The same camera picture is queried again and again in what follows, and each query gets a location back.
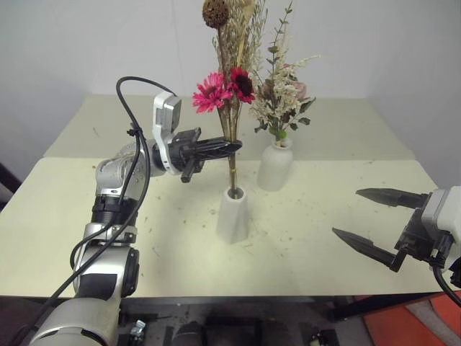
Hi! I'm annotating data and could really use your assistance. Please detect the pale dried flower bouquet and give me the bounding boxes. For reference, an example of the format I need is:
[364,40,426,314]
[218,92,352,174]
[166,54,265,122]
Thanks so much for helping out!
[249,1,321,141]

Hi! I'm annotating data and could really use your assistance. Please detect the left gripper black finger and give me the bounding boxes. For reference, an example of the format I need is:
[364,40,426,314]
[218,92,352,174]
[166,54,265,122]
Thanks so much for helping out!
[200,136,243,151]
[200,146,243,160]

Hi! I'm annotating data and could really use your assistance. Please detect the orange seat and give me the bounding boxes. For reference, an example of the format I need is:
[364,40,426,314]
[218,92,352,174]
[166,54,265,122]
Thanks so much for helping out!
[362,290,461,346]

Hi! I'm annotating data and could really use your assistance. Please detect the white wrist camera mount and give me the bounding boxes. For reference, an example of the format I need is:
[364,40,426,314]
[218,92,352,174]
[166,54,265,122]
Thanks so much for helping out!
[151,91,183,177]
[420,185,461,272]

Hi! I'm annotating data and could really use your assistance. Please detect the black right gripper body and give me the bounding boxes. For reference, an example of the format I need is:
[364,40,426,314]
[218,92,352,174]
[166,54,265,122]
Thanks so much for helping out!
[394,194,454,263]

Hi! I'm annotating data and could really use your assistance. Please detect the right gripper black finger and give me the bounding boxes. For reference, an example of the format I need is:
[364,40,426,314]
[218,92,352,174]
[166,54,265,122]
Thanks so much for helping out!
[355,187,430,210]
[331,226,408,273]

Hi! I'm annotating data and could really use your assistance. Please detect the white angular twisted vase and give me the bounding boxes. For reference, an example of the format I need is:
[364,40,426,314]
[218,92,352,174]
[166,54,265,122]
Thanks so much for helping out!
[215,187,250,246]

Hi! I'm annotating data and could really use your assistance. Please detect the red and pink flower bouquet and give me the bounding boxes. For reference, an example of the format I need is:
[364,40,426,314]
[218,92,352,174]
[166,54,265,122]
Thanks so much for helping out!
[192,0,269,195]

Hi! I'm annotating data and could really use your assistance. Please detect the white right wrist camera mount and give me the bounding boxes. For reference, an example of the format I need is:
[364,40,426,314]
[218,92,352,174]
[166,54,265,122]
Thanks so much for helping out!
[420,185,461,272]

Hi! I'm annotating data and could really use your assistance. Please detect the dark brown furniture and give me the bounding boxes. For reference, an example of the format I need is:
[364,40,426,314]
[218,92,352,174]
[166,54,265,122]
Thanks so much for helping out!
[0,161,23,214]

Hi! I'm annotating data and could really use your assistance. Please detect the dark rounded shape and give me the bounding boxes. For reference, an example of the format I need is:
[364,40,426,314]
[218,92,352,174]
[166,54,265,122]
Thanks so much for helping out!
[171,320,207,346]

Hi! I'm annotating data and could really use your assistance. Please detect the black table frame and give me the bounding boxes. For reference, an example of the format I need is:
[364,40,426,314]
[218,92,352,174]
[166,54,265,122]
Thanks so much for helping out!
[118,292,444,324]

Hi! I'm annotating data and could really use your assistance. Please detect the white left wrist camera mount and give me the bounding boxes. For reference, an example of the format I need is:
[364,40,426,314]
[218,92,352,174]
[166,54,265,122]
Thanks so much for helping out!
[151,91,183,177]

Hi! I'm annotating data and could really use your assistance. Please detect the white round bottle vase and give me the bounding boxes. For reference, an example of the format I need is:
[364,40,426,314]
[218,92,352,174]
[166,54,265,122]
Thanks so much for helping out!
[256,138,295,192]

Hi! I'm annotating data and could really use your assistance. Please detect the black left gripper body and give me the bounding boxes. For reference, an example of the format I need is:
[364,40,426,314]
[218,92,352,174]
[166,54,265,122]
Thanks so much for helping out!
[169,127,209,184]

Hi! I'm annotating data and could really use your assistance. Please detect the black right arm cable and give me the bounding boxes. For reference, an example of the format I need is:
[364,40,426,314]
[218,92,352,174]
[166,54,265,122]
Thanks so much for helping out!
[429,244,461,308]

